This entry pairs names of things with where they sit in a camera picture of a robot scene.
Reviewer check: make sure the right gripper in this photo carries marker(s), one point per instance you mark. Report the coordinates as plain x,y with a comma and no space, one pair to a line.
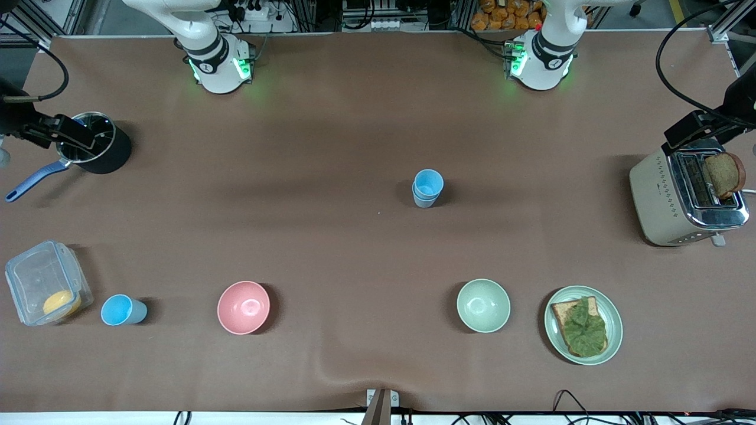
12,120

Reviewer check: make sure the yellow round food piece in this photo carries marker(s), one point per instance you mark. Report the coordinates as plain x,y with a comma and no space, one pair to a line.
61,303

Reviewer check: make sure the green lettuce leaf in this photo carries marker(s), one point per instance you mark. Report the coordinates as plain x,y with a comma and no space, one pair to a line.
585,327

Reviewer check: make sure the aluminium frame post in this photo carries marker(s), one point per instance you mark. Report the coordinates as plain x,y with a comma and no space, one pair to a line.
717,34
42,44

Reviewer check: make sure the pale green bowl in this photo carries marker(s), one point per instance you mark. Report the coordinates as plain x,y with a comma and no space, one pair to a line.
483,306

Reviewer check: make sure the white power strip with plugs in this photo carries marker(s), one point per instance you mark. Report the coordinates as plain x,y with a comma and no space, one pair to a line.
257,10

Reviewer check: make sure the brown bread slice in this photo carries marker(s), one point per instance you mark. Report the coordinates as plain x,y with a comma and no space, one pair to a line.
725,176

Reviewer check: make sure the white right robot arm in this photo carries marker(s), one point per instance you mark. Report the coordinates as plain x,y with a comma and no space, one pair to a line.
215,65

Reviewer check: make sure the metal clamp bracket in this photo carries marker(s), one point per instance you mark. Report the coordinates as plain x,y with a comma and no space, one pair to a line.
378,407

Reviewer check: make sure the pale green plate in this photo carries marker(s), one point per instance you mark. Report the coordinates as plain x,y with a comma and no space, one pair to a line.
614,321

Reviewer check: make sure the light blue plastic cup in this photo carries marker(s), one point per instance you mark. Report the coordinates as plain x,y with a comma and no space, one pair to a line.
121,310
425,203
428,180

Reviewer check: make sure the brown table cover sheet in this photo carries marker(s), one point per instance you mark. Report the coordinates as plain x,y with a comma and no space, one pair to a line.
295,177

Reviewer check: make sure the beige and chrome toaster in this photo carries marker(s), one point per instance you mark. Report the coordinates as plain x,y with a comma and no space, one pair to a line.
655,200

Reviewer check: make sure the bag of orange bread rolls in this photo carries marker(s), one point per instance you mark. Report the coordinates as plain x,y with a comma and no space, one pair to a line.
502,18

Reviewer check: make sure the pink bowl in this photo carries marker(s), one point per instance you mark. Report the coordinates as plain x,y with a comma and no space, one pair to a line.
243,308

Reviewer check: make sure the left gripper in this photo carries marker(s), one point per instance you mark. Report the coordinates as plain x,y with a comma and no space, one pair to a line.
742,101

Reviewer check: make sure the toast slice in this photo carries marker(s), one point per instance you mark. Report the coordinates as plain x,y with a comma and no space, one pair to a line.
558,313

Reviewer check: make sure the clear plastic food container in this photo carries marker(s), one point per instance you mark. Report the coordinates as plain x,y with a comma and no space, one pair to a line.
35,277

